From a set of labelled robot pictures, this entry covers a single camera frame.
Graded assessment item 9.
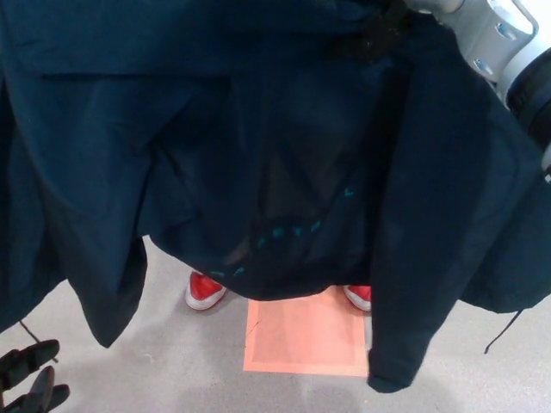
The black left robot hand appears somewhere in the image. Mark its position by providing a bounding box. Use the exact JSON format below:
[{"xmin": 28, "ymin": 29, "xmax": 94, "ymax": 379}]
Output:
[{"xmin": 0, "ymin": 339, "xmax": 71, "ymax": 413}]

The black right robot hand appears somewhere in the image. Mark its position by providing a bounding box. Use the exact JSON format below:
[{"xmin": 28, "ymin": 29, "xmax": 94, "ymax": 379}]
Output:
[{"xmin": 361, "ymin": 0, "xmax": 436, "ymax": 59}]

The dark teal coat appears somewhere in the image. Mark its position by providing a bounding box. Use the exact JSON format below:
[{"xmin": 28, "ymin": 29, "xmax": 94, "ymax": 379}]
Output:
[{"xmin": 0, "ymin": 0, "xmax": 551, "ymax": 393}]

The person's right red white sneaker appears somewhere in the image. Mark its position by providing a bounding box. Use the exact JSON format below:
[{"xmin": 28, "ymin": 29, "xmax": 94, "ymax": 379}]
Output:
[{"xmin": 184, "ymin": 270, "xmax": 228, "ymax": 311}]

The person's red white sneaker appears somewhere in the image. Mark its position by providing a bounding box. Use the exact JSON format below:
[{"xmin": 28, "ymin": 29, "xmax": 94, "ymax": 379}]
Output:
[
  {"xmin": 343, "ymin": 284, "xmax": 373, "ymax": 312},
  {"xmin": 184, "ymin": 270, "xmax": 228, "ymax": 311}
]

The person's left red white sneaker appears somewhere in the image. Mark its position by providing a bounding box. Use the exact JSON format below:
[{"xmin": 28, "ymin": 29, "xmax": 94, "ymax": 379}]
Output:
[{"xmin": 343, "ymin": 284, "xmax": 373, "ymax": 312}]

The orange floor tape rectangle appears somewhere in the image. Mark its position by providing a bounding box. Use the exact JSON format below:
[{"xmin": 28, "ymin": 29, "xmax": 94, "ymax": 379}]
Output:
[{"xmin": 243, "ymin": 286, "xmax": 370, "ymax": 379}]

